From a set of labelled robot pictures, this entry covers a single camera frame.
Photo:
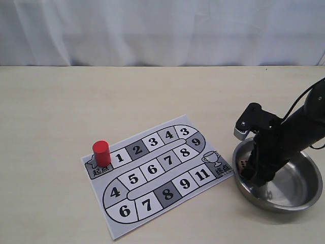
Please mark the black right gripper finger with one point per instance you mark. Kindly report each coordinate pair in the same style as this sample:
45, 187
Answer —
262, 177

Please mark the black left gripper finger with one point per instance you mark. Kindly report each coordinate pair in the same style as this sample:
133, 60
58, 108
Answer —
248, 172

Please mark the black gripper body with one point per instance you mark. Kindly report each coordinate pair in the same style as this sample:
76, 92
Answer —
273, 148

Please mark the wooden die black pips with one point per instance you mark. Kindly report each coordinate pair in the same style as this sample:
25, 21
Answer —
241, 166

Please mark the red cylinder game piece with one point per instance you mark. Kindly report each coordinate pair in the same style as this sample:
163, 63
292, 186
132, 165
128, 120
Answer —
101, 153

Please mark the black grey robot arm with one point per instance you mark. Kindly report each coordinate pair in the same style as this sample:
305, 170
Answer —
309, 119

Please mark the round stainless steel dish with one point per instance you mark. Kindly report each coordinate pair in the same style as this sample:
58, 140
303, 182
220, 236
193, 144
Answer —
295, 187

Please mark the paper number game board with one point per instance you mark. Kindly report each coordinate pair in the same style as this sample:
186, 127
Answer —
153, 172

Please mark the white curtain backdrop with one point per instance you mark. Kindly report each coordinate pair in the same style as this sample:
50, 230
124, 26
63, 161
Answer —
162, 33

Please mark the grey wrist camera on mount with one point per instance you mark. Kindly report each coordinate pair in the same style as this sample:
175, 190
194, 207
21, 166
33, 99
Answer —
254, 119

